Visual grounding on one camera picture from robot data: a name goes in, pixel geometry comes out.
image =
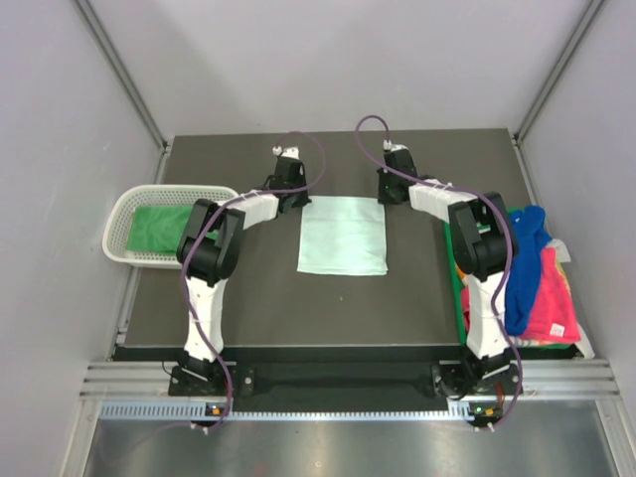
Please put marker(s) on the pink red towel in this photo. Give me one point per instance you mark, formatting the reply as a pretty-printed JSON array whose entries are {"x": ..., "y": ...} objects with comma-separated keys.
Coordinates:
[{"x": 537, "y": 300}]

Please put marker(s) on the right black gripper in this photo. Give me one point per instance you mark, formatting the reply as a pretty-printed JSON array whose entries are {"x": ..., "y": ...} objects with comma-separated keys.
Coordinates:
[{"x": 383, "y": 199}]

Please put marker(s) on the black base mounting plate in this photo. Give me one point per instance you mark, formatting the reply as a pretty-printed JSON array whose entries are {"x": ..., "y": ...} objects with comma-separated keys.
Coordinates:
[{"x": 338, "y": 378}]

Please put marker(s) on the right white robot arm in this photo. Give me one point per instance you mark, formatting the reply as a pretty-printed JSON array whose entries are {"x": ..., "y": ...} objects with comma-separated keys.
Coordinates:
[{"x": 483, "y": 246}]

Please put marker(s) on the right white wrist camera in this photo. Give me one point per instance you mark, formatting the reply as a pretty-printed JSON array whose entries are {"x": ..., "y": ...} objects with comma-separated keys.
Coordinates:
[{"x": 389, "y": 146}]

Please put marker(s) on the aluminium frame rail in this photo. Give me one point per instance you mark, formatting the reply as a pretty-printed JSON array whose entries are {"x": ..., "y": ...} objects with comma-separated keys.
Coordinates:
[{"x": 542, "y": 380}]

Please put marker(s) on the white mint towel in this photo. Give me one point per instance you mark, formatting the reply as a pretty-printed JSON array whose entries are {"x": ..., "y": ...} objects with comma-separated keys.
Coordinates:
[{"x": 343, "y": 236}]

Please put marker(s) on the blue towel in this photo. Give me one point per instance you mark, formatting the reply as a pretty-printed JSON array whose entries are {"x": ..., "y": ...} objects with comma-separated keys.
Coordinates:
[{"x": 526, "y": 270}]

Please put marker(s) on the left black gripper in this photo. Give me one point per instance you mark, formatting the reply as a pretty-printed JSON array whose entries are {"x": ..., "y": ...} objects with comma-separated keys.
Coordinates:
[{"x": 301, "y": 201}]

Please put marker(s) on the green plastic bin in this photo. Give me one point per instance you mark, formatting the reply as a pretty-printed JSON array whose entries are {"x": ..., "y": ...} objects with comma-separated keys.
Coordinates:
[{"x": 454, "y": 278}]

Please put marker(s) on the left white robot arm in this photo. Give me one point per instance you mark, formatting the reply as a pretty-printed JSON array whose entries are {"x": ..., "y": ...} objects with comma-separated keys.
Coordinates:
[{"x": 209, "y": 248}]

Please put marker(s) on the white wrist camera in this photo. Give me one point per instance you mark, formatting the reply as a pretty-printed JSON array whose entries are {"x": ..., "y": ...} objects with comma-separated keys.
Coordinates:
[
  {"x": 389, "y": 146},
  {"x": 288, "y": 152}
]

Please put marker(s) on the slotted grey cable duct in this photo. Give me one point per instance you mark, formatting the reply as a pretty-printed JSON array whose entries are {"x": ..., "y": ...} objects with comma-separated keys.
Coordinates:
[{"x": 205, "y": 411}]

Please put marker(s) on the green microfiber towel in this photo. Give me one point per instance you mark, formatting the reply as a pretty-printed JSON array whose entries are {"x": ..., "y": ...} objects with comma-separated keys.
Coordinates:
[{"x": 157, "y": 229}]

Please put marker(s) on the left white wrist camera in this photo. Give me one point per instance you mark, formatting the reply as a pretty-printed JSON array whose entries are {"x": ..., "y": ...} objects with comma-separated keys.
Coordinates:
[{"x": 288, "y": 152}]

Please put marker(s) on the white perforated plastic basket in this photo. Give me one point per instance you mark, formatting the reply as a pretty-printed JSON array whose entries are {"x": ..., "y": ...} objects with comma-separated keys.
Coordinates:
[{"x": 115, "y": 236}]

